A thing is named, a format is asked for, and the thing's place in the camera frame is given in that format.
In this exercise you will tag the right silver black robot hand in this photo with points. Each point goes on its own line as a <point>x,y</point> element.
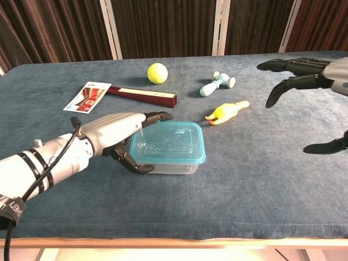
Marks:
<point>338,73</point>

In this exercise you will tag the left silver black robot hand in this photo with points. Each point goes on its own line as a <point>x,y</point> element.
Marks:
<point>114,130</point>

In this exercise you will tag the blue translucent container lid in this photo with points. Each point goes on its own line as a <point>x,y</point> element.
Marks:
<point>174,136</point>

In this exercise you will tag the clear plastic food container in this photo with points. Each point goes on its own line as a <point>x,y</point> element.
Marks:
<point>174,169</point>

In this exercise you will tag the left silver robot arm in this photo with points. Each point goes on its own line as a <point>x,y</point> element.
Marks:
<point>65,163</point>

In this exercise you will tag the dark red long fan box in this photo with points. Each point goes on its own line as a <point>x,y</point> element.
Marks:
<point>141,96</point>

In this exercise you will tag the red white picture postcard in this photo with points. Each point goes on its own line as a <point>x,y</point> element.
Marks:
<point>87,98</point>

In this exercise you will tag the brown pleated curtain panel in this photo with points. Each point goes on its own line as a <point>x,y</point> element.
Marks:
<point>255,25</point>
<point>54,30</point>
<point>163,27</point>
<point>323,24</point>

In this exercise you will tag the yellow-green tennis ball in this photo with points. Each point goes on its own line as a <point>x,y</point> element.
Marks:
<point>157,73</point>

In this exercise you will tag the teal toy massage hammer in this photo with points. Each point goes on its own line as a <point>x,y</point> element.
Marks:
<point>209,89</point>

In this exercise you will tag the yellow rubber chicken toy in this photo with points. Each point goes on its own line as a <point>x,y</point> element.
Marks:
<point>223,112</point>

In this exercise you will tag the white partition frame post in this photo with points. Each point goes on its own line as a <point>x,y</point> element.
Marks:
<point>289,27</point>
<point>111,30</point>
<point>220,27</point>

